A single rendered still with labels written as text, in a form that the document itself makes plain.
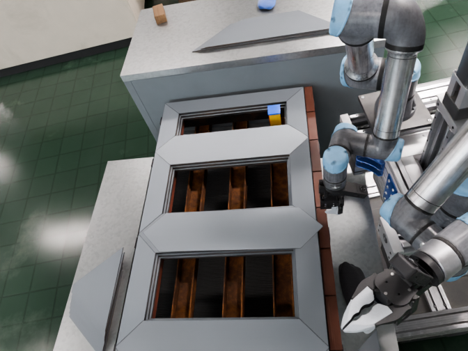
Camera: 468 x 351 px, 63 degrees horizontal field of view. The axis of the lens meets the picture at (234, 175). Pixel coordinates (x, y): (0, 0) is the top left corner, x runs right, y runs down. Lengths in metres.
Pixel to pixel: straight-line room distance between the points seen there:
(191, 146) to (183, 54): 0.50
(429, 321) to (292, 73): 1.35
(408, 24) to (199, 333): 1.14
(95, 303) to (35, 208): 1.73
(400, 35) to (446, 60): 2.46
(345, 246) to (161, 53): 1.33
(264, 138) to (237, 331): 0.86
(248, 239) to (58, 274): 1.69
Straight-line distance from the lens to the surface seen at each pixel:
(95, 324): 1.69
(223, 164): 1.76
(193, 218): 1.61
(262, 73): 1.97
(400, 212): 0.97
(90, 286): 1.75
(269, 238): 1.50
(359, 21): 1.09
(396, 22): 1.09
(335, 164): 1.17
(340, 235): 1.69
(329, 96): 2.11
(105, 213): 1.95
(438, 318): 2.11
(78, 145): 3.53
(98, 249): 1.86
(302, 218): 1.53
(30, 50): 4.59
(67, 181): 3.32
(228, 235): 1.53
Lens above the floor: 2.20
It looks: 53 degrees down
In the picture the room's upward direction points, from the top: 19 degrees counter-clockwise
